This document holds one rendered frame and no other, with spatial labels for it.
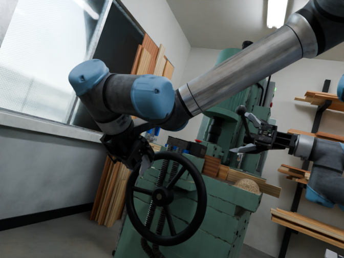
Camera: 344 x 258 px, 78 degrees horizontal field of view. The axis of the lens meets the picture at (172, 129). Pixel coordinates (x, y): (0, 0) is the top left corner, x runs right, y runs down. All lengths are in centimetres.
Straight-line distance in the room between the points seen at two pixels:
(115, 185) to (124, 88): 201
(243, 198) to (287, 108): 267
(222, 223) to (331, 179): 36
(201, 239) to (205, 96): 57
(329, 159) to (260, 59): 41
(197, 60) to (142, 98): 351
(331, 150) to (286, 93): 273
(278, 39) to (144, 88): 27
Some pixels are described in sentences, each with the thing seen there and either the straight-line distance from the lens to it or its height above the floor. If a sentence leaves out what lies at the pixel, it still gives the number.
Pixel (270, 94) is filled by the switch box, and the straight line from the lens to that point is 132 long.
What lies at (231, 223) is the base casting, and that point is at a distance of 84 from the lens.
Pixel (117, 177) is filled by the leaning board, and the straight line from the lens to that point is 233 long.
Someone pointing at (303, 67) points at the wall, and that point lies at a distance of 363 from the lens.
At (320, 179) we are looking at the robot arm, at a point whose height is 101.
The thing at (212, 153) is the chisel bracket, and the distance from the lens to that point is 96.
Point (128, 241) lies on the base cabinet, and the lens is 103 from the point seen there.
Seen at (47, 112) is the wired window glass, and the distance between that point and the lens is 203.
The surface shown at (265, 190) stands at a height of 91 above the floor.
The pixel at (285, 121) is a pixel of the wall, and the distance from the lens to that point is 335.
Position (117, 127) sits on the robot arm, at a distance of 47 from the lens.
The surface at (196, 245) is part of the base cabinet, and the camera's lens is 89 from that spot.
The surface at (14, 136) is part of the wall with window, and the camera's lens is 186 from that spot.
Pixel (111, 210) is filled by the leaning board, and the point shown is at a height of 17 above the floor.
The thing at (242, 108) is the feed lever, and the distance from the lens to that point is 76.
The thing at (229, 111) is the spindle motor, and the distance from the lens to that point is 96.
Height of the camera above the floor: 97
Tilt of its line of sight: 4 degrees up
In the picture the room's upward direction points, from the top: 17 degrees clockwise
